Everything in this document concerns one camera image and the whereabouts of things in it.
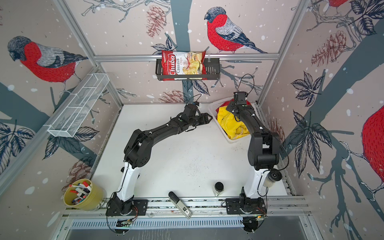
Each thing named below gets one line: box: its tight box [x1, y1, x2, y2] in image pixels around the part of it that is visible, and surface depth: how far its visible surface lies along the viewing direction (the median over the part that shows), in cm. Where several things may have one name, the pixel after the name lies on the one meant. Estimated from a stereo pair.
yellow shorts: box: [217, 105, 251, 140], surface depth 92 cm
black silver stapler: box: [168, 191, 193, 219], surface depth 73 cm
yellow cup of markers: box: [63, 178, 105, 211], surface depth 69 cm
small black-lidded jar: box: [213, 181, 224, 197], surface depth 73 cm
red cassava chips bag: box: [161, 50, 208, 81], surface depth 90 cm
